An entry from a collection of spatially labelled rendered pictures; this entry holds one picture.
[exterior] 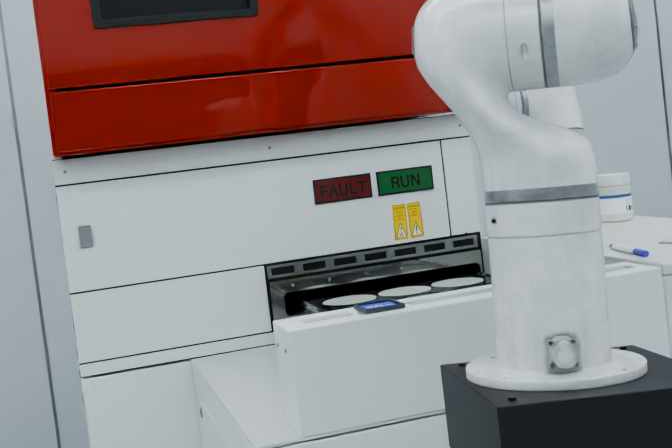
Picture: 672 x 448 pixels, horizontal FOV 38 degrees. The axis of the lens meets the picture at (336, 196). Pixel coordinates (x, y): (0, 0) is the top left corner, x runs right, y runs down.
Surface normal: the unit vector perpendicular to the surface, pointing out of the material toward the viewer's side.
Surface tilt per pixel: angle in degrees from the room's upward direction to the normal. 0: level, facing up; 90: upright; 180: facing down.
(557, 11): 77
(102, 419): 90
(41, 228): 90
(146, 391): 90
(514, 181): 86
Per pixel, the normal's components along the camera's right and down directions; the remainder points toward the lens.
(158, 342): 0.27, 0.02
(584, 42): -0.11, 0.40
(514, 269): -0.71, 0.06
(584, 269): 0.50, -0.04
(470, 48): -0.16, 0.11
